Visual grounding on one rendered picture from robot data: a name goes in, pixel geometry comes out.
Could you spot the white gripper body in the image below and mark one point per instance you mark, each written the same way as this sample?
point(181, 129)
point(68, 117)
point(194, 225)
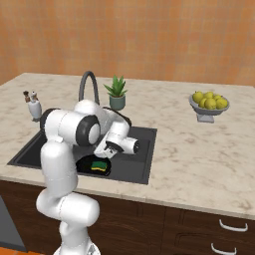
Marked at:
point(102, 150)

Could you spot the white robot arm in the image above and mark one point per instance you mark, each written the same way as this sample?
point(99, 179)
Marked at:
point(58, 166)

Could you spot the green and yellow sponge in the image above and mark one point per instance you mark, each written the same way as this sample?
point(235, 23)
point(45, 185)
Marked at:
point(99, 165)

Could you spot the black pan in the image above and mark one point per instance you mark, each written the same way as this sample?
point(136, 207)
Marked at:
point(85, 165)

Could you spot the black sink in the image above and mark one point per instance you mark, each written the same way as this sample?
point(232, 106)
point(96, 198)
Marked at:
point(132, 166)

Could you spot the green plant in grey pot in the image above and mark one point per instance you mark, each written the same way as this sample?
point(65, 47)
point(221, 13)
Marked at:
point(117, 96)

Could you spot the dark grey curved tap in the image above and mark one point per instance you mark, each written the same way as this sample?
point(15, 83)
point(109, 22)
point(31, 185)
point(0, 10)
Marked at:
point(89, 75)

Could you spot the white pot of tools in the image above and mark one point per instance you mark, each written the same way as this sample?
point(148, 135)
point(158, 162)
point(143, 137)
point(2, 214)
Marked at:
point(34, 108)

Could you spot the dark wood cupboard door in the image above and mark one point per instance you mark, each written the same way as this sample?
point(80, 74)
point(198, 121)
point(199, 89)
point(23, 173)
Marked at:
point(129, 225)

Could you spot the grey fruit bowl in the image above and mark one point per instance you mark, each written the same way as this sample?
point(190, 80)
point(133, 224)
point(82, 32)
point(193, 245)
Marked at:
point(205, 114)

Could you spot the yellow lemon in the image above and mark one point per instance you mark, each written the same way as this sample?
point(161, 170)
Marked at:
point(209, 95)
point(217, 97)
point(198, 96)
point(210, 104)
point(222, 103)

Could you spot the dark wood drawer front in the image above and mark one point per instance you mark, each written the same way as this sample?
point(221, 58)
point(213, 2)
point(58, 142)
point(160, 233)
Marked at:
point(205, 220)
point(196, 245)

